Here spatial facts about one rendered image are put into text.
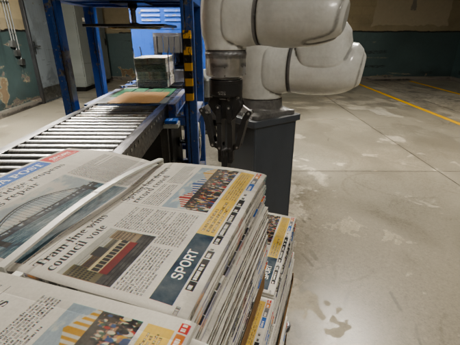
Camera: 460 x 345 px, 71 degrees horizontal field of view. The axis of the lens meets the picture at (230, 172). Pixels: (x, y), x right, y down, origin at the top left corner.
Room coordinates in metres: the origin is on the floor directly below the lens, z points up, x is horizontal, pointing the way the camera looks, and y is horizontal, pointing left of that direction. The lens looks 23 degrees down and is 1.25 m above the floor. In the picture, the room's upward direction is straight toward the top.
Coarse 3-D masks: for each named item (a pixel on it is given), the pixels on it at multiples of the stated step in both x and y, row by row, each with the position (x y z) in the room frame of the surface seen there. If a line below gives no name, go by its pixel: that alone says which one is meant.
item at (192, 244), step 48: (144, 192) 0.39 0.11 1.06; (192, 192) 0.38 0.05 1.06; (240, 192) 0.38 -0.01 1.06; (96, 240) 0.28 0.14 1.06; (144, 240) 0.28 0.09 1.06; (192, 240) 0.27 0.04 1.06; (240, 240) 0.32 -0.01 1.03; (96, 288) 0.21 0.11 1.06; (144, 288) 0.21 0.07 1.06; (192, 288) 0.21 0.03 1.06; (240, 288) 0.30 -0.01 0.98; (240, 336) 0.30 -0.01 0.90
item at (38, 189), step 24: (24, 168) 0.46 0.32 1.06; (48, 168) 0.46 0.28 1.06; (72, 168) 0.46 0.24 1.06; (96, 168) 0.46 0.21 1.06; (120, 168) 0.47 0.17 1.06; (0, 192) 0.38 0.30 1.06; (24, 192) 0.38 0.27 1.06; (48, 192) 0.38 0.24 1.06; (72, 192) 0.39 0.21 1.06; (0, 216) 0.32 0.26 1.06; (24, 216) 0.32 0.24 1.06; (48, 216) 0.32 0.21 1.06; (0, 240) 0.28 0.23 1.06
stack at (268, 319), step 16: (272, 224) 0.67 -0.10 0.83; (288, 224) 0.67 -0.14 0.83; (272, 240) 0.60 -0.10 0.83; (288, 240) 0.60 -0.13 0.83; (272, 256) 0.55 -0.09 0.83; (288, 256) 0.61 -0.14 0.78; (272, 272) 0.50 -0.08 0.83; (288, 272) 0.63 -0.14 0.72; (272, 288) 0.46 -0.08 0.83; (288, 288) 0.64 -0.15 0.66; (272, 304) 0.42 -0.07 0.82; (256, 320) 0.39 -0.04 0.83; (272, 320) 0.42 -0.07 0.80; (256, 336) 0.36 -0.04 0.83; (272, 336) 0.40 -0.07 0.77
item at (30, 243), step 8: (160, 160) 0.50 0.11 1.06; (136, 168) 0.44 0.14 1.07; (120, 176) 0.41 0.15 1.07; (128, 176) 0.42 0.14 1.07; (104, 184) 0.38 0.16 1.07; (112, 184) 0.38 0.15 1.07; (96, 192) 0.36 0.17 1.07; (80, 200) 0.34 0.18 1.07; (88, 200) 0.34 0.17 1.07; (72, 208) 0.32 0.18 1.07; (64, 216) 0.31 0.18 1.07; (48, 224) 0.29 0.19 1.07; (56, 224) 0.29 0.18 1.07; (40, 232) 0.28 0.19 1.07; (48, 232) 0.28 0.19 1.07; (32, 240) 0.27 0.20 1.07; (24, 248) 0.26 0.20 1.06; (8, 256) 0.25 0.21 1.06; (16, 256) 0.25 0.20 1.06; (0, 264) 0.24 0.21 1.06; (8, 264) 0.24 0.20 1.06
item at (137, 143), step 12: (156, 108) 2.13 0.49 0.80; (144, 120) 1.80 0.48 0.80; (156, 120) 1.89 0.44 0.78; (132, 132) 1.57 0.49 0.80; (144, 132) 1.62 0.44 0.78; (156, 132) 1.88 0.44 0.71; (120, 144) 1.37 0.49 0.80; (132, 144) 1.40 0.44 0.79; (144, 144) 1.60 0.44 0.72; (132, 156) 1.38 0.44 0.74
